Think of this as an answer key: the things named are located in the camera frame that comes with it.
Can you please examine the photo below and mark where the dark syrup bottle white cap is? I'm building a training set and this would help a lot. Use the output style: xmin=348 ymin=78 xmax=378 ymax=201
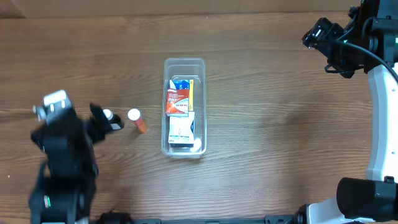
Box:
xmin=103 ymin=109 xmax=124 ymax=130

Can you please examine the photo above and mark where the red white medicine box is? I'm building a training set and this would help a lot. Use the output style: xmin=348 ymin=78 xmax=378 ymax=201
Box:
xmin=165 ymin=88 xmax=189 ymax=117

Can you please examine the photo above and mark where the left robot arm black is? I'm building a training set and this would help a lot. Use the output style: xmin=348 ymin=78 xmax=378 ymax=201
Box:
xmin=29 ymin=103 xmax=113 ymax=223

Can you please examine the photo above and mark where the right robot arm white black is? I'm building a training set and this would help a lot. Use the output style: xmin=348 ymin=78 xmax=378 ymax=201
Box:
xmin=288 ymin=0 xmax=397 ymax=223

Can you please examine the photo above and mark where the clear plastic container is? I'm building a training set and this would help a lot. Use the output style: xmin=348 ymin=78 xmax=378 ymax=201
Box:
xmin=161 ymin=58 xmax=207 ymax=159

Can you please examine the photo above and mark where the orange tablet tube white cap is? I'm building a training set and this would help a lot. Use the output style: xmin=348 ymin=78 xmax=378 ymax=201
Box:
xmin=127 ymin=108 xmax=147 ymax=133

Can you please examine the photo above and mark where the blue yellow VapoDrops box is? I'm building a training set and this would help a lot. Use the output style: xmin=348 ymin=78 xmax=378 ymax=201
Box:
xmin=169 ymin=80 xmax=194 ymax=111

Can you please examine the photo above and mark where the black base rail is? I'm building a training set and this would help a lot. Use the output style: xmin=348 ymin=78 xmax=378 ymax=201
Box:
xmin=90 ymin=212 xmax=307 ymax=224

